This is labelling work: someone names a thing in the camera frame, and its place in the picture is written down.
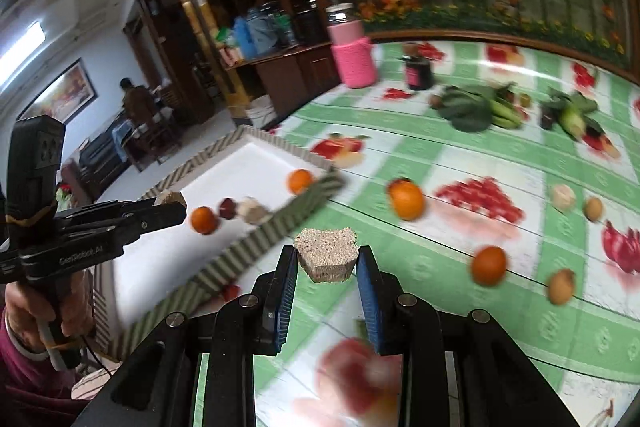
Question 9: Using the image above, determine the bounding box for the pink knitted-sleeve bottle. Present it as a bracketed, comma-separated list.
[326, 3, 378, 89]

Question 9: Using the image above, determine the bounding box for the dark orange with stem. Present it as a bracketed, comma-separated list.
[471, 246, 508, 287]

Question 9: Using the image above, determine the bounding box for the brown kiwi fruit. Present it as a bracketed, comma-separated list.
[428, 95, 442, 110]

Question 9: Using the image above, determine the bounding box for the bok choy right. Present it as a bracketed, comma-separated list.
[541, 89, 605, 141]

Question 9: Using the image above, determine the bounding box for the seated person in background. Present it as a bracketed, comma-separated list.
[119, 78, 172, 155]

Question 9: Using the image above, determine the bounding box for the bok choy left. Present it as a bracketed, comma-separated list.
[435, 83, 524, 133]

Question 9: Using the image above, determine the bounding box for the sugarcane piece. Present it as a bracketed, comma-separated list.
[235, 197, 271, 227]
[154, 191, 186, 208]
[550, 184, 576, 213]
[294, 228, 359, 284]

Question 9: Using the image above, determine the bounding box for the white tray with chevron rim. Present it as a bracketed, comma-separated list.
[93, 127, 343, 360]

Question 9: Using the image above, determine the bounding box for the white plastic bucket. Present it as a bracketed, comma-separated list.
[245, 94, 278, 128]

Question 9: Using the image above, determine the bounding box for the dark plum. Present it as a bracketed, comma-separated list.
[539, 109, 555, 130]

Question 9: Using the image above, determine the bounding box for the longan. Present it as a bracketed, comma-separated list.
[547, 269, 576, 306]
[584, 196, 604, 222]

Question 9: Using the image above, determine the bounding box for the wooden cabinet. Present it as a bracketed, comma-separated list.
[124, 0, 340, 124]

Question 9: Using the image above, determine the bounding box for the red jujube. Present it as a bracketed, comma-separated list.
[218, 198, 238, 220]

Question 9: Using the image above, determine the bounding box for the framed wall picture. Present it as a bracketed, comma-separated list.
[17, 58, 98, 124]

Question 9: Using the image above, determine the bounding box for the person's left hand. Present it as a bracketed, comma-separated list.
[6, 271, 93, 353]

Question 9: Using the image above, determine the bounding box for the dark jar with red label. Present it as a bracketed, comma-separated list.
[401, 42, 434, 91]

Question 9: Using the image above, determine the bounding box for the green grape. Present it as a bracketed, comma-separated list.
[518, 93, 532, 108]

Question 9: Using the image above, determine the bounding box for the bok choy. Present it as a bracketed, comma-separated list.
[435, 83, 524, 133]
[541, 89, 605, 141]

